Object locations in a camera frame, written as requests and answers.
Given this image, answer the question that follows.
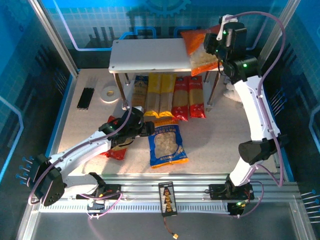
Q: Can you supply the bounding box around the orange pasta bag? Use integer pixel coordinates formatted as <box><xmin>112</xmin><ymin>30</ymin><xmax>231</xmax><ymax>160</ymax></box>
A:
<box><xmin>180</xmin><ymin>24</ymin><xmax>225</xmax><ymax>77</ymax></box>

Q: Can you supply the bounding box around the blue pasta bag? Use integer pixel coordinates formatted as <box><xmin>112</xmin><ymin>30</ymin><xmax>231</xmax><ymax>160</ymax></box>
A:
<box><xmin>147</xmin><ymin>119</ymin><xmax>190</xmax><ymax>169</ymax></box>

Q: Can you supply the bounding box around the red macaroni bag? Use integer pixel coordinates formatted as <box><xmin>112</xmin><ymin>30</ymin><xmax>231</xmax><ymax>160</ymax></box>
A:
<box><xmin>99</xmin><ymin>115</ymin><xmax>131</xmax><ymax>161</ymax></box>

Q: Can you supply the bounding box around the dark blue spaghetti pack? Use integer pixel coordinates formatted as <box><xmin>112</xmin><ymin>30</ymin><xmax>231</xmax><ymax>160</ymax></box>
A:
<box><xmin>131</xmin><ymin>74</ymin><xmax>149</xmax><ymax>109</ymax></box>

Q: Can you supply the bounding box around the yellow spaghetti pack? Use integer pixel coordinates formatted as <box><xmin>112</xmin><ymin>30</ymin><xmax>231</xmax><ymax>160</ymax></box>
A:
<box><xmin>143</xmin><ymin>73</ymin><xmax>163</xmax><ymax>120</ymax></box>
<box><xmin>158</xmin><ymin>73</ymin><xmax>177</xmax><ymax>119</ymax></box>

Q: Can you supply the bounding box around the red spaghetti pack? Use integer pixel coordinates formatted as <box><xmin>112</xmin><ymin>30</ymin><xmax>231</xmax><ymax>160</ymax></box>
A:
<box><xmin>187</xmin><ymin>75</ymin><xmax>207</xmax><ymax>119</ymax></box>
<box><xmin>171</xmin><ymin>76</ymin><xmax>190</xmax><ymax>122</ymax></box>

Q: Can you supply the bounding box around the white two-tier shelf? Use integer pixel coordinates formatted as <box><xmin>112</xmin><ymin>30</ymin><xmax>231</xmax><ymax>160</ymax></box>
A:
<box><xmin>108</xmin><ymin>37</ymin><xmax>225</xmax><ymax>113</ymax></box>

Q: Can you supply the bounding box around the white plush toy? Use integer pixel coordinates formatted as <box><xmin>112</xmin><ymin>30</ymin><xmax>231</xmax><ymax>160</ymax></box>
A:
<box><xmin>223</xmin><ymin>74</ymin><xmax>245</xmax><ymax>106</ymax></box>

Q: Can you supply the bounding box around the white tape roll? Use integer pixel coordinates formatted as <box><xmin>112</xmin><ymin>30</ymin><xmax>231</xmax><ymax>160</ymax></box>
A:
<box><xmin>100</xmin><ymin>84</ymin><xmax>121</xmax><ymax>103</ymax></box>

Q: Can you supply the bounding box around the black ribbed block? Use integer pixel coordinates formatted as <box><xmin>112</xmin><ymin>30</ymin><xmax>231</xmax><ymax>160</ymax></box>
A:
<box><xmin>76</xmin><ymin>87</ymin><xmax>95</xmax><ymax>110</ymax></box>

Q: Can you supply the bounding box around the black control board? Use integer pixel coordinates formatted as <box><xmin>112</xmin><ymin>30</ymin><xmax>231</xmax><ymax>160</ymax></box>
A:
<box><xmin>158</xmin><ymin>181</ymin><xmax>179</xmax><ymax>217</ymax></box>

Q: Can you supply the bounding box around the small black electronics box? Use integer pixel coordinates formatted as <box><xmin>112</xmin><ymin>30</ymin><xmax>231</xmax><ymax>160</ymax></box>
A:
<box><xmin>227</xmin><ymin>201</ymin><xmax>247</xmax><ymax>217</ymax></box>

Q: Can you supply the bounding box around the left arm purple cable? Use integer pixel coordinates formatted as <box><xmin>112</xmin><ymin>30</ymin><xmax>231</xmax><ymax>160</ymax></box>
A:
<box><xmin>27</xmin><ymin>101</ymin><xmax>133</xmax><ymax>235</ymax></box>

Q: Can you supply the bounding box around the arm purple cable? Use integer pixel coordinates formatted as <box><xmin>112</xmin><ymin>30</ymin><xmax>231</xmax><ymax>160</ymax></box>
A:
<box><xmin>224</xmin><ymin>11</ymin><xmax>287</xmax><ymax>219</ymax></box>
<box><xmin>27</xmin><ymin>101</ymin><xmax>133</xmax><ymax>235</ymax></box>

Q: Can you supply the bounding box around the aluminium frame post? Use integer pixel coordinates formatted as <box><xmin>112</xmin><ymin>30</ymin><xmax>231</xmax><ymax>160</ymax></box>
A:
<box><xmin>251</xmin><ymin>0</ymin><xmax>301</xmax><ymax>76</ymax></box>
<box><xmin>28</xmin><ymin>0</ymin><xmax>81</xmax><ymax>78</ymax></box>

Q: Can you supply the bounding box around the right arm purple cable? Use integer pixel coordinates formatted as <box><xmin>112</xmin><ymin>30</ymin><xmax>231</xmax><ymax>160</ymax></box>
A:
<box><xmin>224</xmin><ymin>11</ymin><xmax>287</xmax><ymax>219</ymax></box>

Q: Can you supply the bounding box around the aluminium frame rail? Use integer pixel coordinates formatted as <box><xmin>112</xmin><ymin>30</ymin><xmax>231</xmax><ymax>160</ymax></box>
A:
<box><xmin>32</xmin><ymin>172</ymin><xmax>301</xmax><ymax>204</ymax></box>

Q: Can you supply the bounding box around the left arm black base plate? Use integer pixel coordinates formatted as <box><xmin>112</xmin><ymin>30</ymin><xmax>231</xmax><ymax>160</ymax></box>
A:
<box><xmin>87</xmin><ymin>183</ymin><xmax>123</xmax><ymax>201</ymax></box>

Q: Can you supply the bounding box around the white slotted cable duct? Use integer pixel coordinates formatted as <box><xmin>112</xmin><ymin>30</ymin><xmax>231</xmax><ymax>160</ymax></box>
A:
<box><xmin>39</xmin><ymin>202</ymin><xmax>231</xmax><ymax>214</ymax></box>

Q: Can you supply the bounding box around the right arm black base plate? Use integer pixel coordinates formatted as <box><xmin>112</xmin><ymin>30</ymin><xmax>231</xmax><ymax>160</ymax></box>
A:
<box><xmin>208</xmin><ymin>183</ymin><xmax>255</xmax><ymax>201</ymax></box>

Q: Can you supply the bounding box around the thin cable with yellow plug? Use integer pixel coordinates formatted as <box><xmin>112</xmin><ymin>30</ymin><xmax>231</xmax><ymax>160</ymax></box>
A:
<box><xmin>163</xmin><ymin>216</ymin><xmax>180</xmax><ymax>240</ymax></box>

